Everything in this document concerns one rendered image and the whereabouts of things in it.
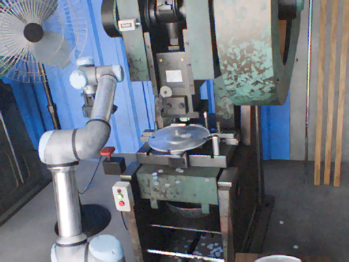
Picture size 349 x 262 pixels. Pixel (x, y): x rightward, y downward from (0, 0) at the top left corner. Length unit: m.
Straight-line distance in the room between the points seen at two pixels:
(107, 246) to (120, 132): 2.20
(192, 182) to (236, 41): 0.74
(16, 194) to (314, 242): 2.11
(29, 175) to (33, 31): 1.47
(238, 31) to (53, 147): 0.74
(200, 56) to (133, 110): 1.73
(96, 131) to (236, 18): 0.60
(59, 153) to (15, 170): 1.84
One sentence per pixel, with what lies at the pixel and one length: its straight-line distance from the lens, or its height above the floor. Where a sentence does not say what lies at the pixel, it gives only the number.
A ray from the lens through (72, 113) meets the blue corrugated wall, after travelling 3.86.
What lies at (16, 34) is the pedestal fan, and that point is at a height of 1.29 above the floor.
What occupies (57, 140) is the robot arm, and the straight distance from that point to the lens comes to 1.57.
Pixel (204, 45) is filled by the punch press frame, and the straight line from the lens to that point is 1.86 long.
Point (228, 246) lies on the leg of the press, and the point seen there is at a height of 0.31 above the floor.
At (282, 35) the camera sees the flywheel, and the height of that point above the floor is 1.14.
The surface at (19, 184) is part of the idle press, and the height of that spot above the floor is 0.13.
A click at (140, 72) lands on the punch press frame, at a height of 1.10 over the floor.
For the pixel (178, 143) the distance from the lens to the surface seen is 1.99.
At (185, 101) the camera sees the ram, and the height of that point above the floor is 0.96.
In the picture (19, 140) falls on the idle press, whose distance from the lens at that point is 3.40.
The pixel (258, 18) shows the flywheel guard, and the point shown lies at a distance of 1.50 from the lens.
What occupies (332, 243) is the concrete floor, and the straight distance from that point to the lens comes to 2.64.
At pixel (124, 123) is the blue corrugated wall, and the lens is 3.65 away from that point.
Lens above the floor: 1.63
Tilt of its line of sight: 27 degrees down
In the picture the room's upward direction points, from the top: 10 degrees counter-clockwise
